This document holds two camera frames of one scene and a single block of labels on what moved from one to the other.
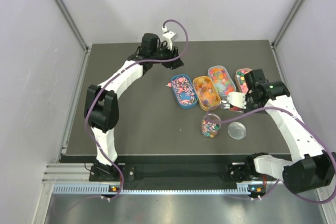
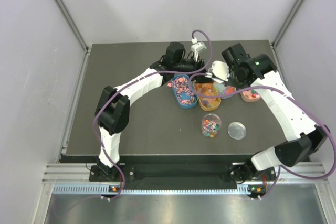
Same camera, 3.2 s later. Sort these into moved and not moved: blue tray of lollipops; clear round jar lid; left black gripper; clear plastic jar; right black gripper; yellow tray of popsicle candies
Moved: left black gripper; right black gripper
Not moved: clear round jar lid; clear plastic jar; blue tray of lollipops; yellow tray of popsicle candies
